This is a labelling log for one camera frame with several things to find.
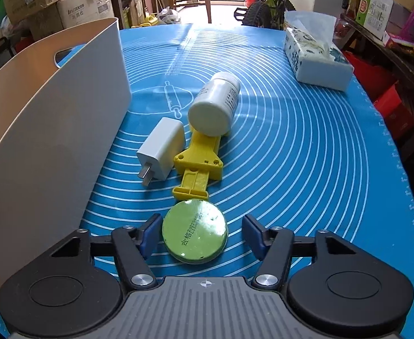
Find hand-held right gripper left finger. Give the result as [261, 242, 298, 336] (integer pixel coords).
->
[44, 214, 163, 286]

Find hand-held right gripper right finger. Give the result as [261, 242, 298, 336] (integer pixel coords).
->
[242, 215, 361, 286]

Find round metal tin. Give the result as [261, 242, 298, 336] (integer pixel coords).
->
[162, 199, 229, 264]

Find beige plastic storage basket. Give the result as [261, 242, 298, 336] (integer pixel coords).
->
[0, 17, 133, 302]

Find yellow plastic tool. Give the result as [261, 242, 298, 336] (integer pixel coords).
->
[172, 127, 225, 201]

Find blue silicone baking mat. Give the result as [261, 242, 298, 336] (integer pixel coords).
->
[0, 21, 414, 339]

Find white pill bottle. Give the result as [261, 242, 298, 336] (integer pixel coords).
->
[187, 71, 241, 136]

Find patterned tissue pack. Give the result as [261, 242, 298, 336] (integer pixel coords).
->
[284, 10, 355, 92]

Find red paper bag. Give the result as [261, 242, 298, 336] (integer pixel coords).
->
[343, 51, 414, 138]

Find yellow plastic toy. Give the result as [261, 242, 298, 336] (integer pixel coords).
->
[131, 12, 160, 29]

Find white plastic bag on floor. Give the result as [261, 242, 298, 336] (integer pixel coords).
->
[156, 6, 181, 25]

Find green and black bicycle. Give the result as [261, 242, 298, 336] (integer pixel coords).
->
[244, 0, 297, 31]

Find dark wooden bench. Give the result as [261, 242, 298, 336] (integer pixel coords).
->
[338, 14, 414, 142]

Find small brown cardboard box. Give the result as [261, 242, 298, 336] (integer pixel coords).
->
[124, 0, 147, 27]

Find white printed cardboard box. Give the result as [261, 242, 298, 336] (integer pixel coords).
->
[27, 0, 121, 41]

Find cooking oil bottle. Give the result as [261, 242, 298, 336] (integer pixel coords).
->
[345, 0, 361, 20]

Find green and white carton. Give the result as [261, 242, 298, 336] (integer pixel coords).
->
[355, 0, 395, 41]

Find white wall charger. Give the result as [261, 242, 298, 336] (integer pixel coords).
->
[136, 118, 186, 188]

